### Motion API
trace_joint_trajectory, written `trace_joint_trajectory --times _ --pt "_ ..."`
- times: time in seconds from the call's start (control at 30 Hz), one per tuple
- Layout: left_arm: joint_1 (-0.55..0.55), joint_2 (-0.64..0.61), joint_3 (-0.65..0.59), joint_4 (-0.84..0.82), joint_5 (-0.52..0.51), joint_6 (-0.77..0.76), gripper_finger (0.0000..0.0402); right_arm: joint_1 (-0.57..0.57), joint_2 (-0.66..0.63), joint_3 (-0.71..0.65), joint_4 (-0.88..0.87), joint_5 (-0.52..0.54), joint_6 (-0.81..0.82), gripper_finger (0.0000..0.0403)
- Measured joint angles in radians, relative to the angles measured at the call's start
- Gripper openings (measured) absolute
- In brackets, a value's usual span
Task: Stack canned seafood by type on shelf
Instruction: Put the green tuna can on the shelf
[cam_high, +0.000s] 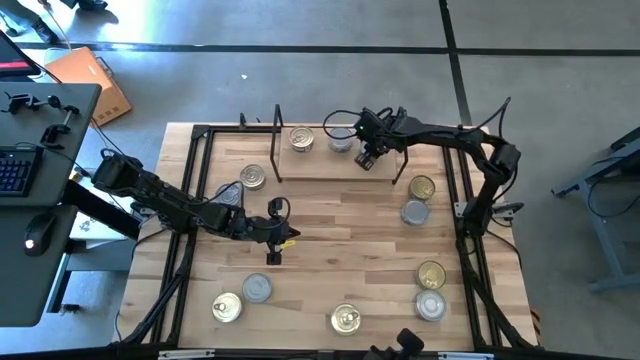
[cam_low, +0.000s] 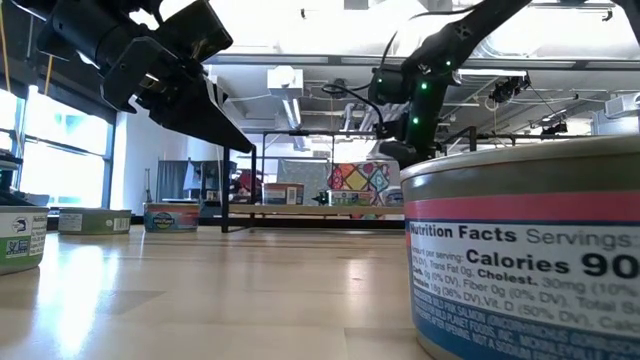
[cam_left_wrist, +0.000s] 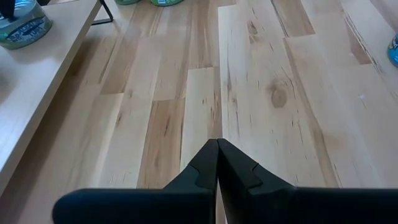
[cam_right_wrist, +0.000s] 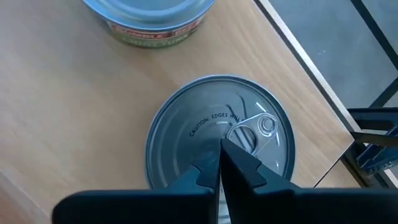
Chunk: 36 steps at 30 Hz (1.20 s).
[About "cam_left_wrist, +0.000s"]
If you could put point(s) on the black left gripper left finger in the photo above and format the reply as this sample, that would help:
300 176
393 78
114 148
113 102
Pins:
155 205

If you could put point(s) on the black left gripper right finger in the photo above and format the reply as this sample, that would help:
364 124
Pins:
280 205

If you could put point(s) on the wooden shelf with black legs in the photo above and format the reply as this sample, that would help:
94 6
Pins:
46 62

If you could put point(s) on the silver-lidded seafood can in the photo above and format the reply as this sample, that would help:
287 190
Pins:
164 2

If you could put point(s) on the Wild Planet albacore tuna can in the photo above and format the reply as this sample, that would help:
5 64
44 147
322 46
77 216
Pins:
28 31

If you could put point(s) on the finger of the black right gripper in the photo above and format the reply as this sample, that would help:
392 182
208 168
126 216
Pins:
6 7
43 2

